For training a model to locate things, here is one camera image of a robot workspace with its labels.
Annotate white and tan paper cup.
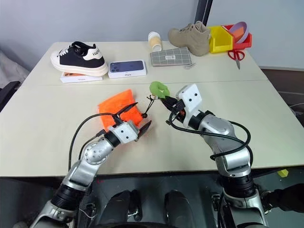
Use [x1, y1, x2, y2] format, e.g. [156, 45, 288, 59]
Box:
[147, 31, 163, 52]

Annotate grey checked pouch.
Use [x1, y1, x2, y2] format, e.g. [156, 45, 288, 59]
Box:
[149, 46, 193, 68]

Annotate dark rounded shape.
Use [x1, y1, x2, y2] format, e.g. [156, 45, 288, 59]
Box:
[104, 189, 143, 227]

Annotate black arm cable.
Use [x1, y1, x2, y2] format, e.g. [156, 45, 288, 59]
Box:
[165, 112, 252, 161]
[68, 113, 119, 172]

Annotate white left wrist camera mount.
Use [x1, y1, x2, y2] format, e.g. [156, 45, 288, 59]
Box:
[108, 120, 141, 144]

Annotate black bulky object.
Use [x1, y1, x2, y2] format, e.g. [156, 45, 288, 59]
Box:
[260, 182, 304, 212]

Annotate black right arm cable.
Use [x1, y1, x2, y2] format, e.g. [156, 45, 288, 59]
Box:
[165, 112, 252, 161]

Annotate green object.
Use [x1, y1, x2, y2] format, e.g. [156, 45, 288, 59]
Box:
[149, 81, 170, 99]

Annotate orange drawstring pouch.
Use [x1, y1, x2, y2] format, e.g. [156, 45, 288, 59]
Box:
[97, 88, 160, 129]

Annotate dark metal post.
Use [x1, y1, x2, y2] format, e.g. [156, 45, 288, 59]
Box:
[193, 0, 210, 27]

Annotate yellow plastic bin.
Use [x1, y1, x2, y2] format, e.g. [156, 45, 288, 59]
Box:
[207, 25, 235, 54]

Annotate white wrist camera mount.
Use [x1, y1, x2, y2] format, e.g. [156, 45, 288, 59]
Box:
[108, 120, 141, 144]
[175, 83, 204, 124]

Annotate purple bowl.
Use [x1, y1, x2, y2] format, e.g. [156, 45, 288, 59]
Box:
[228, 21, 250, 45]

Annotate black and white sneaker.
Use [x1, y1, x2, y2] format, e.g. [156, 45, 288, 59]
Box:
[50, 41, 109, 77]

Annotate red handled scissors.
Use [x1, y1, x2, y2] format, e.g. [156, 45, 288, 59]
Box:
[228, 48, 246, 70]

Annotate white phone box orange print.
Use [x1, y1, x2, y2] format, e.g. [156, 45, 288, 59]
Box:
[59, 70, 104, 84]

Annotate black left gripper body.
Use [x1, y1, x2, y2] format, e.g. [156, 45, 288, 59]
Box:
[113, 114, 144, 143]

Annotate grey fabric bag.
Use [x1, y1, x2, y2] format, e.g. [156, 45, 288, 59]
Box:
[0, 50, 32, 89]

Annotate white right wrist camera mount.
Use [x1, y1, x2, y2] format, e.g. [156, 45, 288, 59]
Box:
[175, 83, 204, 124]

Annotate white phone box blue print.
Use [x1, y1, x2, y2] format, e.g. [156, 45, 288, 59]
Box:
[107, 59, 149, 79]

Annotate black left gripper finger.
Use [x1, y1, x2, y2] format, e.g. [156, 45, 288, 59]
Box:
[138, 120, 152, 138]
[117, 102, 139, 117]

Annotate tan suede boot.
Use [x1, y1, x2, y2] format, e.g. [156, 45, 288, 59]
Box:
[168, 21, 212, 57]

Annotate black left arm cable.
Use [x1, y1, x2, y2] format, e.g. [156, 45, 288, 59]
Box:
[68, 113, 119, 172]

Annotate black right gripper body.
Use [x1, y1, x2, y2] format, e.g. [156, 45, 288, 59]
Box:
[169, 98, 189, 121]

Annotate black chair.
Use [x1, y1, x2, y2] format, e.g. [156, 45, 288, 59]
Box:
[0, 80, 21, 113]

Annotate red plastic bin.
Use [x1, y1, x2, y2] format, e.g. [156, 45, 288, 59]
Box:
[222, 23, 253, 51]

